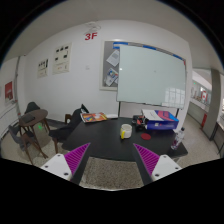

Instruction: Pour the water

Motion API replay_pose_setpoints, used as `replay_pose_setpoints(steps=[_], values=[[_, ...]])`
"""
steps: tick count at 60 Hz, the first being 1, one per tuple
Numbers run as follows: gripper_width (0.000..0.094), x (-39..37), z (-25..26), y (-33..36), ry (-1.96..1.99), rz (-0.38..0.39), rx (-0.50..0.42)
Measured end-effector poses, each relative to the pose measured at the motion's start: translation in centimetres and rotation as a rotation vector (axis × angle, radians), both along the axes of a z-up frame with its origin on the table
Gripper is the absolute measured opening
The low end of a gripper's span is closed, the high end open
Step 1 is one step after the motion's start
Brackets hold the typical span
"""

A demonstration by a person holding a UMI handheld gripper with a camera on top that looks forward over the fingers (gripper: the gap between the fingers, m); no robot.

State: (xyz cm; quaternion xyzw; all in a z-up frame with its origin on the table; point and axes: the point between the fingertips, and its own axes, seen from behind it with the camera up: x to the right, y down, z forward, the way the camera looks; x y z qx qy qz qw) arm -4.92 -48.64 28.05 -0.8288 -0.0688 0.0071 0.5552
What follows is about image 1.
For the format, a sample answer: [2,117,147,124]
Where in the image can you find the black items beside box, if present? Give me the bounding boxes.
[132,115,147,130]

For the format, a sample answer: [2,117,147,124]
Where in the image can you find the white mug yellow handle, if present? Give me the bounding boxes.
[120,124,132,139]

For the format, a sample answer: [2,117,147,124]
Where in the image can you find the white flat object on table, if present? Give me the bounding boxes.
[106,114,118,119]

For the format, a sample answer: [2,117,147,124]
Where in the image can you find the clear plastic water bottle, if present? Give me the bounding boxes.
[171,127,185,150]

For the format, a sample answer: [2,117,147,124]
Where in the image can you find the grey notice board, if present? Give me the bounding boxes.
[100,41,120,91]

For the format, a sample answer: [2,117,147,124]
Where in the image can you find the red 3F wall sign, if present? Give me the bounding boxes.
[84,32,98,41]

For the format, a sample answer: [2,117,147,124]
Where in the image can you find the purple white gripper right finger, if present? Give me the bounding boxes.
[134,143,181,181]

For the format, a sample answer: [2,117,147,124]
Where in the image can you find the wooden chair near round table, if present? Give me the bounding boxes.
[8,125,47,162]

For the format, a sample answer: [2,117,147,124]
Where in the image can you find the large whiteboard on stand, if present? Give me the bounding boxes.
[117,45,186,109]

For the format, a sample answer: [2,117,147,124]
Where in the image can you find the white wall poster small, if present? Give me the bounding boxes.
[37,59,48,78]

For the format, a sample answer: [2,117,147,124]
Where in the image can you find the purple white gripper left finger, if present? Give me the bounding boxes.
[41,143,90,182]

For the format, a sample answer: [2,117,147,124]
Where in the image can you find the white wall poster large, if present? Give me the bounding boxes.
[53,43,72,74]

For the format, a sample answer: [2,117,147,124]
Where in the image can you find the dark chair behind round table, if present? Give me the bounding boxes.
[25,102,40,114]

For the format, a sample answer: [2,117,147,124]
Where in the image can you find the red wall picture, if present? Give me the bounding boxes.
[5,81,13,104]

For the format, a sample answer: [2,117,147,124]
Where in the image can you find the blue cardboard box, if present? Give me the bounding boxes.
[142,109,179,130]

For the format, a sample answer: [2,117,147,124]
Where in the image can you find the round brown side table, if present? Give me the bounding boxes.
[19,109,50,132]

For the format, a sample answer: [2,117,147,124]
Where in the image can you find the dark chair at table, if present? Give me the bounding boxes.
[49,105,88,151]

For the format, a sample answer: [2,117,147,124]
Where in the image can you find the red round coaster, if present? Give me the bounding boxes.
[141,133,151,140]

